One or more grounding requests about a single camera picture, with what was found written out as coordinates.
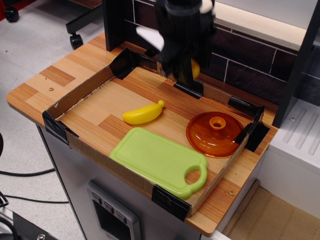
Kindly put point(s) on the black vertical post left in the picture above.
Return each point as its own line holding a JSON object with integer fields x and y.
{"x": 118, "y": 17}

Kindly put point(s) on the black vertical post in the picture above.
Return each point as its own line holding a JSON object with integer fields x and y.
{"x": 118, "y": 17}
{"x": 296, "y": 79}

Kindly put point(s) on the orange transparent pot lid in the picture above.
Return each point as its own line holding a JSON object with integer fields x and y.
{"x": 215, "y": 134}

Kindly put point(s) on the black vertical post right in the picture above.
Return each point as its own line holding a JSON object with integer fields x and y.
{"x": 296, "y": 79}

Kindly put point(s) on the grey toy oven front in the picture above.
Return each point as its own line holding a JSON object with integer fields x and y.
{"x": 116, "y": 220}

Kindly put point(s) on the white toy sink counter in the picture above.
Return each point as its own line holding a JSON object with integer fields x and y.
{"x": 291, "y": 165}

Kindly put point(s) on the white yellow toy knife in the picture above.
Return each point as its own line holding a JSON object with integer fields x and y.
{"x": 154, "y": 38}

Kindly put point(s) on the green plastic cutting board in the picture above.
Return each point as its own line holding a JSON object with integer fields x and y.
{"x": 172, "y": 166}

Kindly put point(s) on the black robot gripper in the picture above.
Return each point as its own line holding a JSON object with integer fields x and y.
{"x": 186, "y": 27}

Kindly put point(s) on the yellow toy banana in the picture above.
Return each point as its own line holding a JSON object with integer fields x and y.
{"x": 145, "y": 114}

